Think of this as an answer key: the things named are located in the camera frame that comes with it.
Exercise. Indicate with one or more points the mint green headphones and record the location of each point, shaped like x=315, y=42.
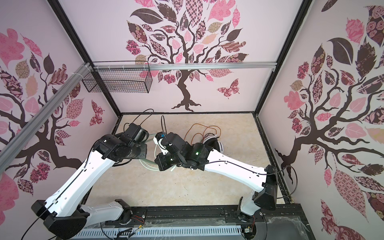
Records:
x=151, y=165

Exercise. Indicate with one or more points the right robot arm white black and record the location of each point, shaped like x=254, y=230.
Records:
x=199, y=156

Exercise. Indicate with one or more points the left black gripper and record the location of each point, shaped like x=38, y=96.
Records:
x=142, y=154

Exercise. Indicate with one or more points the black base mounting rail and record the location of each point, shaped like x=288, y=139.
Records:
x=228, y=213

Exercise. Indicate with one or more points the aluminium rail left wall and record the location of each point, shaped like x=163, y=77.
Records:
x=12, y=149

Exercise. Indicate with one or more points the black wire mesh basket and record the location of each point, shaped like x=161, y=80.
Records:
x=119, y=77

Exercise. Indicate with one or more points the aluminium rail back wall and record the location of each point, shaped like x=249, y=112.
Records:
x=199, y=66

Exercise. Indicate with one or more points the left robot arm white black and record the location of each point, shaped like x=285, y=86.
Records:
x=63, y=213

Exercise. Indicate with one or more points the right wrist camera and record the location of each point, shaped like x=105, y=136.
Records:
x=158, y=141

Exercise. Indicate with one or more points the white slotted cable duct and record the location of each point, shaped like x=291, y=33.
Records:
x=163, y=233

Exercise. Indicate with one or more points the white black headphones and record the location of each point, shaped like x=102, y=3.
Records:
x=213, y=142

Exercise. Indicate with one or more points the aluminium rail wall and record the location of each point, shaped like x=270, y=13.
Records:
x=199, y=66
x=12, y=149

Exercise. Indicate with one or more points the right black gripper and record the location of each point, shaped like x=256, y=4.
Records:
x=160, y=159

